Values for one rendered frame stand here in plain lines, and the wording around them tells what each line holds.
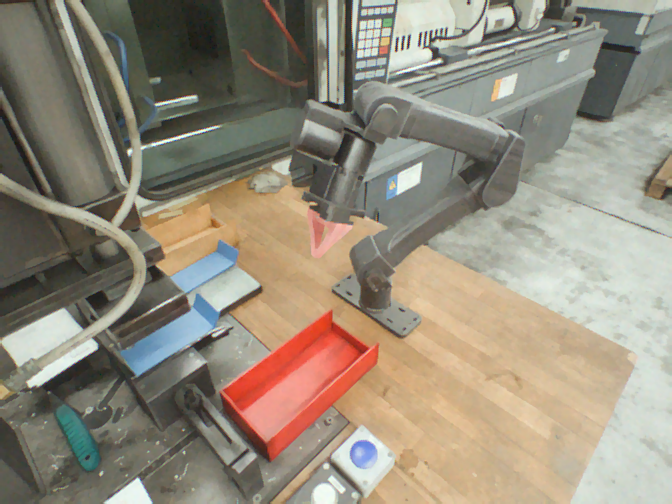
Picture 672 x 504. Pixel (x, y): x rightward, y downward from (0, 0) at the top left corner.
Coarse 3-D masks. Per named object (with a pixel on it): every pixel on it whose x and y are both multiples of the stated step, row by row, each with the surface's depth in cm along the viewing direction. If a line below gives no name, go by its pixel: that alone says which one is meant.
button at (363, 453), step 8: (360, 440) 60; (352, 448) 59; (360, 448) 59; (368, 448) 59; (376, 448) 59; (352, 456) 58; (360, 456) 58; (368, 456) 58; (376, 456) 58; (360, 464) 57; (368, 464) 57
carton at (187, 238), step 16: (208, 208) 106; (160, 224) 98; (176, 224) 101; (192, 224) 104; (208, 224) 108; (224, 224) 104; (160, 240) 100; (176, 240) 103; (192, 240) 93; (208, 240) 96; (224, 240) 99; (176, 256) 91; (192, 256) 94; (176, 272) 93
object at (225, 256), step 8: (224, 248) 96; (232, 248) 94; (208, 256) 96; (216, 256) 96; (224, 256) 96; (232, 256) 94; (192, 264) 93; (200, 264) 93; (208, 264) 93; (216, 264) 93; (224, 264) 93; (232, 264) 93; (184, 272) 91; (192, 272) 91; (200, 272) 91; (208, 272) 91; (216, 272) 91; (176, 280) 89; (184, 280) 89; (192, 280) 89; (200, 280) 89; (184, 288) 87; (192, 288) 87
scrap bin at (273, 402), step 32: (320, 320) 76; (288, 352) 73; (320, 352) 76; (352, 352) 76; (256, 384) 70; (288, 384) 71; (320, 384) 71; (352, 384) 70; (256, 416) 66; (288, 416) 66
